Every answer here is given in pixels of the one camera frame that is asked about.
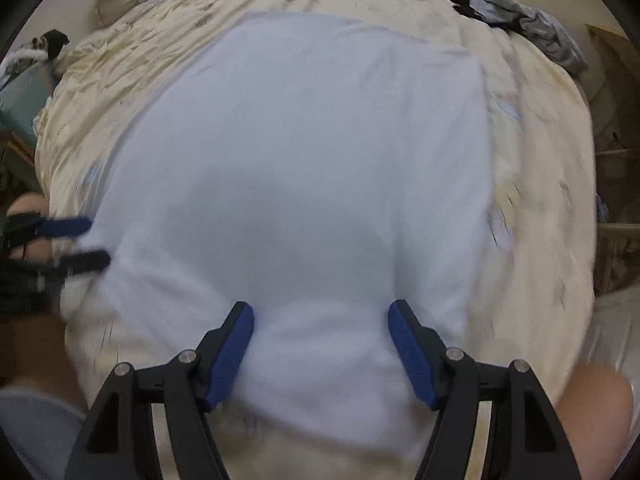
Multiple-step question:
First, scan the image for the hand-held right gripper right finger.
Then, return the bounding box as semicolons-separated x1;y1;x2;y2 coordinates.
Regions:
388;299;581;480

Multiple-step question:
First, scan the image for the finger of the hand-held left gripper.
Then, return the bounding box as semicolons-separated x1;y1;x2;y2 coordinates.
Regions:
31;249;112;279
11;216;94;242

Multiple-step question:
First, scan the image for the white printed t-shirt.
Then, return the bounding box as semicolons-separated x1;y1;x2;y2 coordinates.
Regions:
62;10;493;466

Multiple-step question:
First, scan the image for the wooden shelf unit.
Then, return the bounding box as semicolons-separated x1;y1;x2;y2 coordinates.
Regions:
582;22;640;296

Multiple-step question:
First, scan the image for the white cabinet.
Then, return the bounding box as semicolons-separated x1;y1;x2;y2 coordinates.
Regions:
585;290;640;411

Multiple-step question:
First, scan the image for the black garment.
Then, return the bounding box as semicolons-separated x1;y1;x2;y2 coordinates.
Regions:
442;0;488;18

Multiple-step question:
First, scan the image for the pale blue grey garment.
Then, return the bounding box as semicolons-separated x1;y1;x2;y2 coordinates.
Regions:
520;7;591;77

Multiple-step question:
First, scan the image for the cream cartoon print duvet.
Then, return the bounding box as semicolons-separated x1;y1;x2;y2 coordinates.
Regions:
35;0;598;480

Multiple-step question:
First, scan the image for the person's left leg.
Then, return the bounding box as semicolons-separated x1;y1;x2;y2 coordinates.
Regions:
0;195;88;407

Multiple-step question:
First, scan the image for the black and white fluffy blanket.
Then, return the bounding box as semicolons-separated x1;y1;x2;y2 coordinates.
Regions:
0;30;71;77

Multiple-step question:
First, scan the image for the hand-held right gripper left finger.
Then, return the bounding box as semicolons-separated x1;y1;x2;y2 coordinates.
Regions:
65;301;255;480

